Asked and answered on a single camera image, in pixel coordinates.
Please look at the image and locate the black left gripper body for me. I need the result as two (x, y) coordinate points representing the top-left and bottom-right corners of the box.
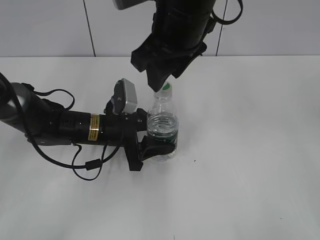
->
(101, 101), (143, 172)

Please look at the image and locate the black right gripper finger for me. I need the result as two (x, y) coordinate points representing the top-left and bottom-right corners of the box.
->
(146, 62), (175, 92)
(171, 56), (197, 79)

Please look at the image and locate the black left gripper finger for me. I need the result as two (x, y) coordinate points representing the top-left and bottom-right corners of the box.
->
(135, 108), (148, 131)
(139, 136), (177, 162)

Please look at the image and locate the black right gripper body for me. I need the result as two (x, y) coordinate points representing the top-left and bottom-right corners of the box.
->
(130, 35), (207, 72)

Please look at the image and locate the clear cestbon water bottle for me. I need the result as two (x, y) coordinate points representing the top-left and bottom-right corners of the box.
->
(147, 94), (179, 160)

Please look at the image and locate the white green bottle cap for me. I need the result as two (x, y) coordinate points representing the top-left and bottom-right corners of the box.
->
(154, 81), (173, 100)

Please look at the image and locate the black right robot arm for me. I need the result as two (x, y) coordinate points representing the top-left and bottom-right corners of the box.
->
(131, 0), (216, 92)

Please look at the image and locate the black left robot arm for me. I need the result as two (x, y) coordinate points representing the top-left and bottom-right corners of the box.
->
(0, 76), (175, 171)

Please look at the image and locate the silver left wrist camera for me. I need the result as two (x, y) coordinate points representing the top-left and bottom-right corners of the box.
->
(110, 78), (138, 115)

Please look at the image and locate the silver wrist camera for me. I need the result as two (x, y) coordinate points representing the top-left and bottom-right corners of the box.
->
(110, 78), (138, 115)
(112, 0), (141, 10)

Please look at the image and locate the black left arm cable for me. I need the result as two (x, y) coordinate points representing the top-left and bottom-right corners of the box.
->
(0, 73), (125, 181)

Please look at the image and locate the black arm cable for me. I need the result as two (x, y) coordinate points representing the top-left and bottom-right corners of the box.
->
(0, 73), (125, 181)
(206, 0), (244, 35)

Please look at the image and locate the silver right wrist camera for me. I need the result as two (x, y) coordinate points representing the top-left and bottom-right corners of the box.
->
(112, 0), (141, 10)

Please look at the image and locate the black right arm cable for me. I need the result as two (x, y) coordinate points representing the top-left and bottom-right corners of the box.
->
(206, 0), (244, 35)

